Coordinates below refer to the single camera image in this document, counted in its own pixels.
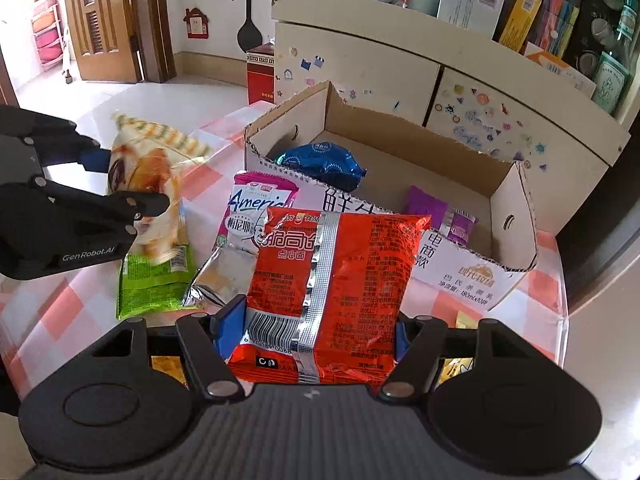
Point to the red gift box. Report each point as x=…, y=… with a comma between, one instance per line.
x=260, y=80

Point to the orange white checkered tablecloth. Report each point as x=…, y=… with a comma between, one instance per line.
x=50, y=310

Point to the printed cardboard box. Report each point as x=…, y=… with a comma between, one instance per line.
x=390, y=110

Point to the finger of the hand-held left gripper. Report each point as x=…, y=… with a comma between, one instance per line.
x=95, y=160
x=140, y=205

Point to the orange white flat carton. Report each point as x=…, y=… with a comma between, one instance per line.
x=560, y=67

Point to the pink snack packet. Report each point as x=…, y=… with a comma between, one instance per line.
x=250, y=200

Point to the green glass bottle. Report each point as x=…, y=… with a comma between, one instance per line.
x=625, y=25

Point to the cream pastry snack packet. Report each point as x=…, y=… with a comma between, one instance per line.
x=150, y=170

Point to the yellow snack packet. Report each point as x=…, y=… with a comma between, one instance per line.
x=452, y=367
x=167, y=367

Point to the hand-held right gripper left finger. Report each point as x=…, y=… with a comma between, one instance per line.
x=230, y=320

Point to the beige stickered cabinet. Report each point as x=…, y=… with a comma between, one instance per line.
x=360, y=60

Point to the black vase wall sticker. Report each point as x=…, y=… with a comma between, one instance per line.
x=249, y=35

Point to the blue snack packet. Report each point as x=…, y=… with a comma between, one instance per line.
x=320, y=160

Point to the red house wall sticker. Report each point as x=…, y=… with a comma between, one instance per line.
x=196, y=22

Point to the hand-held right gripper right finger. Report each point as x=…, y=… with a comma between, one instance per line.
x=404, y=340

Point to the pink storage rack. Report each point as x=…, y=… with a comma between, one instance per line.
x=45, y=40

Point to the purple snack packet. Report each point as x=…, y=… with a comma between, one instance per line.
x=425, y=210

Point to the silver snack packet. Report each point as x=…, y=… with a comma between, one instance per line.
x=220, y=275

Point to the brown wooden door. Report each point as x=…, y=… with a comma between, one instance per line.
x=100, y=10

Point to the green snack packet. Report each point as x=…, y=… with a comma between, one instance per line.
x=150, y=285

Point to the yellow carton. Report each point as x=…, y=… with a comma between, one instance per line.
x=520, y=22

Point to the green white carton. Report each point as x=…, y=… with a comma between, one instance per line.
x=610, y=85

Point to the red noodle snack packet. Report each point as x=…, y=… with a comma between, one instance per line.
x=350, y=270

